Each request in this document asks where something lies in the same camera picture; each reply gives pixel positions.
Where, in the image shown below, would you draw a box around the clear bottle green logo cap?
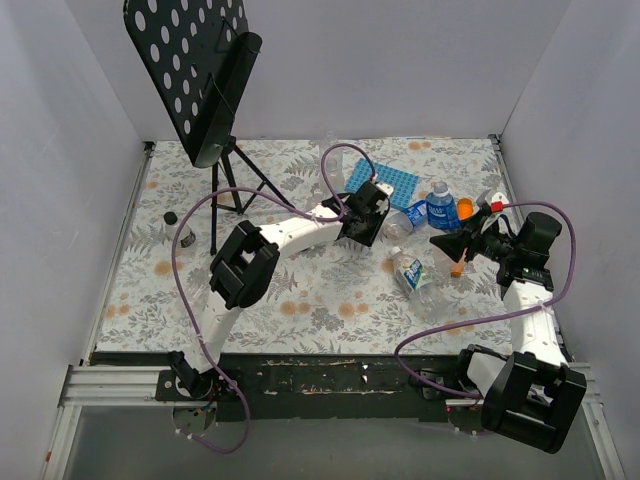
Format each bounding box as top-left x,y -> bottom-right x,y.
312,171 -> 345,202

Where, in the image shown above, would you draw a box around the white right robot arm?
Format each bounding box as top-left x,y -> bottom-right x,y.
430,193 -> 587,454

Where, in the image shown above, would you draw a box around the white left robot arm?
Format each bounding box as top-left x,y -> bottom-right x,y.
170,179 -> 394,400

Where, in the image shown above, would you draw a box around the blue label pepsi bottle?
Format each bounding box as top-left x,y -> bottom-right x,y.
383,200 -> 427,240

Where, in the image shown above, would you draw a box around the green label drink bottle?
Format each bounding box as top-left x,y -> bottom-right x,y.
389,247 -> 432,297

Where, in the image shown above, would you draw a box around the large crumpled clear bottle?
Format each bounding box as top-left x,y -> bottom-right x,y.
409,282 -> 449,324

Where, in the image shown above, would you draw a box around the small black cap bottle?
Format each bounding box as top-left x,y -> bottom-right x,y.
163,211 -> 197,250

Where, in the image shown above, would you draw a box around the blue studded building plate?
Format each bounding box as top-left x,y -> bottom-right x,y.
345,158 -> 419,210

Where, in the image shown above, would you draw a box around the black music stand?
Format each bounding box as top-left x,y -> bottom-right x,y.
122,0 -> 296,251

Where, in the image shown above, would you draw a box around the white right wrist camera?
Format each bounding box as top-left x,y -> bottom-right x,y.
477,190 -> 510,220

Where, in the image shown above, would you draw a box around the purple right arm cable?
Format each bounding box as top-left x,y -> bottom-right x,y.
393,200 -> 577,436

